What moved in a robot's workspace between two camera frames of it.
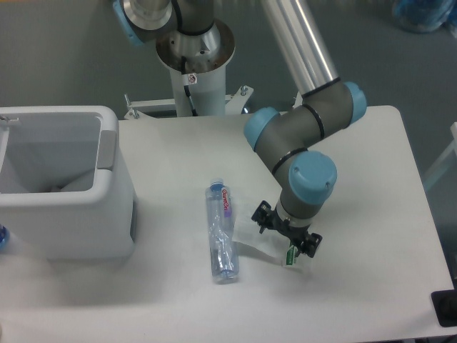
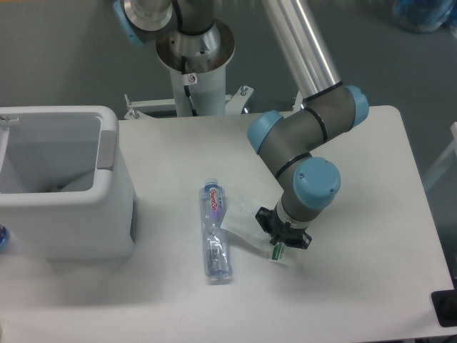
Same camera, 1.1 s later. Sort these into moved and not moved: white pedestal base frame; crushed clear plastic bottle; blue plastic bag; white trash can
Moved: crushed clear plastic bottle
Not moved: blue plastic bag; white pedestal base frame; white trash can
